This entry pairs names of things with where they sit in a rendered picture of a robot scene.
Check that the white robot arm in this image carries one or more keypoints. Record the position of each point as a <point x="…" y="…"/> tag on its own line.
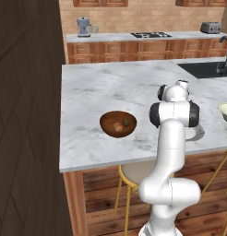
<point x="170" y="144"/>

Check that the brown wooden bowl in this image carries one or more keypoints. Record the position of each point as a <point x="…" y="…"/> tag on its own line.
<point x="109" y="127"/>

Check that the wooden island counter base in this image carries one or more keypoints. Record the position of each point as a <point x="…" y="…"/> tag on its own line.
<point x="97" y="196"/>

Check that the pale green bowl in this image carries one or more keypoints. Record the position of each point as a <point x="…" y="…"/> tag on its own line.
<point x="226" y="111"/>

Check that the pale orange round fruit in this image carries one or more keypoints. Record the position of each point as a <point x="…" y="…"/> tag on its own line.
<point x="117" y="126"/>

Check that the green round fruit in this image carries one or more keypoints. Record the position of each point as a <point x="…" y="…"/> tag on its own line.
<point x="126" y="122"/>

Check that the wooden base cupboard run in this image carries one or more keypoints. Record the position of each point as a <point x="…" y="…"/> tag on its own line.
<point x="133" y="50"/>

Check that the clear glass jug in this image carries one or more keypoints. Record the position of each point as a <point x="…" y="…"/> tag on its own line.
<point x="94" y="29"/>

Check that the black hob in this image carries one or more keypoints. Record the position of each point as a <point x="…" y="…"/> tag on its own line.
<point x="150" y="34"/>

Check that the blue-grey stand mixer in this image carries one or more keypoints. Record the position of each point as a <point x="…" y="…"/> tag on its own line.
<point x="83" y="27"/>

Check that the black sink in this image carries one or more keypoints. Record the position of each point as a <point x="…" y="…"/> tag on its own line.
<point x="204" y="70"/>

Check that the black tap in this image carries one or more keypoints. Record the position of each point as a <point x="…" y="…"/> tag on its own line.
<point x="224" y="66"/>

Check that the grey toaster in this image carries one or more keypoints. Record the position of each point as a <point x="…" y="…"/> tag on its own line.
<point x="210" y="27"/>

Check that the wooden wall cupboard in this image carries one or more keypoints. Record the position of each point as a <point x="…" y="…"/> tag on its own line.
<point x="204" y="2"/>
<point x="100" y="2"/>

